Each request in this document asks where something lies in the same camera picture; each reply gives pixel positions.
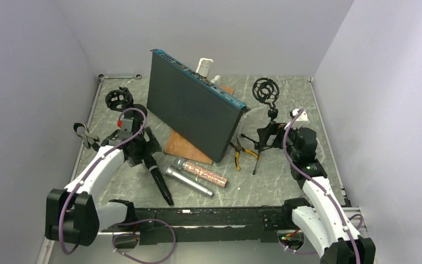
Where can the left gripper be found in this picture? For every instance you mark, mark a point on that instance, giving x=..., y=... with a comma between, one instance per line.
x=150, y=148

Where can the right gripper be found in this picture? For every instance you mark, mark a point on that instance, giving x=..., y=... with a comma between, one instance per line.
x=273, y=128

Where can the black condenser microphone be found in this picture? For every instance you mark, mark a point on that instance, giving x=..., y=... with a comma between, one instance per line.
x=152, y=167

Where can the rhinestone microphone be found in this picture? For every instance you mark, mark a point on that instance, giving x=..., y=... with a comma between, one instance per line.
x=200, y=172

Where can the silver microphone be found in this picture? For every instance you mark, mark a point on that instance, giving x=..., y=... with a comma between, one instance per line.
x=172, y=172

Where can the clip desk mic stand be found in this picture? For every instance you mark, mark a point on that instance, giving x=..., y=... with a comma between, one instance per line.
x=89, y=140

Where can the shock mount desk stand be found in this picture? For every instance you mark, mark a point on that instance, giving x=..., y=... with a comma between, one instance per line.
x=122, y=99

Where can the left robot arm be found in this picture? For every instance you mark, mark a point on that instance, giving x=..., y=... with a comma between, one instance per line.
x=84, y=189

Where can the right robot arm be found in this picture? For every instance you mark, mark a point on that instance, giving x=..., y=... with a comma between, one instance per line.
x=319, y=215

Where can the wooden board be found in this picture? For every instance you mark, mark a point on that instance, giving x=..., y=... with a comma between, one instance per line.
x=187, y=147

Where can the small white bottle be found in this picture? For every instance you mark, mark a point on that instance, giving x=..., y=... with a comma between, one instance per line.
x=215, y=79

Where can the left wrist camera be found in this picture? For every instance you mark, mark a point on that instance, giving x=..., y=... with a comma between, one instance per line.
x=126, y=124

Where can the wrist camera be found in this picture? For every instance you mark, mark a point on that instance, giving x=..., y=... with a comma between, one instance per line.
x=126, y=124
x=303, y=117

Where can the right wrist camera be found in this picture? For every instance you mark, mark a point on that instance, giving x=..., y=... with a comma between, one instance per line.
x=303, y=117

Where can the dark network switch box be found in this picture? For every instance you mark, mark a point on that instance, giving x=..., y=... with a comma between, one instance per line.
x=170, y=78

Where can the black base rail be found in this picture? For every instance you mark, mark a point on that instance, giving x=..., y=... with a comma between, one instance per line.
x=165, y=225

